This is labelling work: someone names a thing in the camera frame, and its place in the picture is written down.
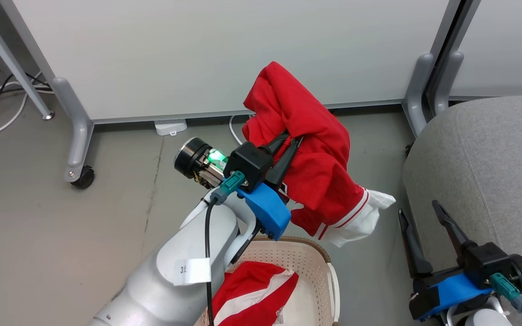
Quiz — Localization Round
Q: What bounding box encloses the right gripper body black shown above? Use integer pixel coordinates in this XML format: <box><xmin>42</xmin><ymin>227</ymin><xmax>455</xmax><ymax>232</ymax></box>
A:
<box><xmin>408</xmin><ymin>242</ymin><xmax>514</xmax><ymax>321</ymax></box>

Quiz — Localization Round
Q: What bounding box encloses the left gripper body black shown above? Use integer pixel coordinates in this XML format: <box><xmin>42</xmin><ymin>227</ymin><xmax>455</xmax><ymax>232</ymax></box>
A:
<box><xmin>195</xmin><ymin>141</ymin><xmax>275</xmax><ymax>193</ymax></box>

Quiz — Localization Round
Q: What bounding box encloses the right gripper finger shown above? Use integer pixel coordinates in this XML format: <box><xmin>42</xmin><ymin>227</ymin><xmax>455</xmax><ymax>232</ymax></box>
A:
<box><xmin>397</xmin><ymin>208</ymin><xmax>434</xmax><ymax>278</ymax></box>
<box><xmin>432</xmin><ymin>200</ymin><xmax>478</xmax><ymax>267</ymax></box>

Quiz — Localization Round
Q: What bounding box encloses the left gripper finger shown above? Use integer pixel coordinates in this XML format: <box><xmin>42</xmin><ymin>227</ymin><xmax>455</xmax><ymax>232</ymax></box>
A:
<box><xmin>260</xmin><ymin>129</ymin><xmax>290</xmax><ymax>156</ymax></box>
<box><xmin>266</xmin><ymin>136</ymin><xmax>305</xmax><ymax>191</ymax></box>

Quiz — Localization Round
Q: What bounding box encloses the red jersey white sleeve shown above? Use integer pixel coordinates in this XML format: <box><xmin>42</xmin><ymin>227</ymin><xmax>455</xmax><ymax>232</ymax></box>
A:
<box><xmin>242</xmin><ymin>61</ymin><xmax>397</xmax><ymax>248</ymax></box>

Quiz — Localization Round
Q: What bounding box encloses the cream perforated laundry basket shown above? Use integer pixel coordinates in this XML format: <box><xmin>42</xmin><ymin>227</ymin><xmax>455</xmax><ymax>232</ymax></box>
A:
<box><xmin>195</xmin><ymin>235</ymin><xmax>341</xmax><ymax>326</ymax></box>

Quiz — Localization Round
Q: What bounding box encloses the white paper label tag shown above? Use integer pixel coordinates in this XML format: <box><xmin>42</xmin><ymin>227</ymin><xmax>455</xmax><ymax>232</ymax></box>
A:
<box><xmin>173</xmin><ymin>258</ymin><xmax>212</xmax><ymax>287</ymax></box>

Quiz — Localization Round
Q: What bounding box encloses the red garment white stripe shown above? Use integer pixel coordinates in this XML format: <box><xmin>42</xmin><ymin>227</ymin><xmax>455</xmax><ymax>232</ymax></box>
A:
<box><xmin>211</xmin><ymin>261</ymin><xmax>300</xmax><ymax>326</ymax></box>

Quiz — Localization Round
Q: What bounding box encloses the grey partition stand foot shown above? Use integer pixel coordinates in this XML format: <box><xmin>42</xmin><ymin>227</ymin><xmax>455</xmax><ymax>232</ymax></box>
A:
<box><xmin>426</xmin><ymin>0</ymin><xmax>522</xmax><ymax>101</ymax></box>

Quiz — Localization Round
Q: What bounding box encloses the grey metal table leg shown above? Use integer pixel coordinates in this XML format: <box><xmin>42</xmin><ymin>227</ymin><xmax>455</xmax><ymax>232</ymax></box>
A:
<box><xmin>0</xmin><ymin>0</ymin><xmax>56</xmax><ymax>121</ymax></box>

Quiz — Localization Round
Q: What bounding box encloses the black cable teal plug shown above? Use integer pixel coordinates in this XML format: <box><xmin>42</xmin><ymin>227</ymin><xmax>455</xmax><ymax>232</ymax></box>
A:
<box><xmin>489</xmin><ymin>272</ymin><xmax>522</xmax><ymax>326</ymax></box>
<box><xmin>204</xmin><ymin>171</ymin><xmax>248</xmax><ymax>326</ymax></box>

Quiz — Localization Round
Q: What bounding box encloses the white floor cable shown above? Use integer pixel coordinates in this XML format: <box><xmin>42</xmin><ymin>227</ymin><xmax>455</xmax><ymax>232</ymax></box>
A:
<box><xmin>228</xmin><ymin>113</ymin><xmax>256</xmax><ymax>146</ymax></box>

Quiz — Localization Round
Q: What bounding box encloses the white partition panel grey frame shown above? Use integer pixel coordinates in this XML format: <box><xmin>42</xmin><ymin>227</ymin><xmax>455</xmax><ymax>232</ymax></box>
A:
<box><xmin>0</xmin><ymin>0</ymin><xmax>463</xmax><ymax>125</ymax></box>

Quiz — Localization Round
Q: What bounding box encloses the white power cable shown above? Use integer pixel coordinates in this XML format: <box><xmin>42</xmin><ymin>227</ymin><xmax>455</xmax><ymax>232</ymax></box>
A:
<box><xmin>0</xmin><ymin>70</ymin><xmax>55</xmax><ymax>138</ymax></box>

